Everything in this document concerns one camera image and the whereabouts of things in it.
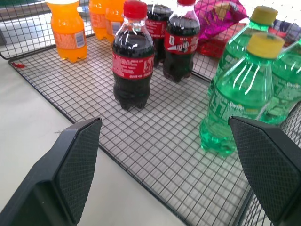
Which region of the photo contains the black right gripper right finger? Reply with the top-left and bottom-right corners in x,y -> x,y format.
228,115 -> 301,224

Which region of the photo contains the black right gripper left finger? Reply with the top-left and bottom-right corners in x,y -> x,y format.
0,117 -> 103,226

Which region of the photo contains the green soda bottle yellow cap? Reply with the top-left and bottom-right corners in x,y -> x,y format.
257,39 -> 301,126
208,6 -> 278,99
199,32 -> 285,158

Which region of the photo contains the red snack packet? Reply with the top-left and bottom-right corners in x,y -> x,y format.
196,23 -> 250,59

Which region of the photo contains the cola bottle red cap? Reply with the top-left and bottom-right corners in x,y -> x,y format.
111,0 -> 156,111
162,0 -> 201,83
145,3 -> 174,69

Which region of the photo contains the dark blue snack packet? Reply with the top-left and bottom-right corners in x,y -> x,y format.
268,19 -> 301,49

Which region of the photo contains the orange soda bottle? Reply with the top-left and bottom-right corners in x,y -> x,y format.
104,6 -> 126,44
45,0 -> 88,64
88,0 -> 111,40

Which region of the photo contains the magenta snack bag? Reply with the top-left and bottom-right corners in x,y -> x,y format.
192,0 -> 249,43

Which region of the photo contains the black wire mesh rack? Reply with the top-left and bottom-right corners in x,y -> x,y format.
0,0 -> 301,226

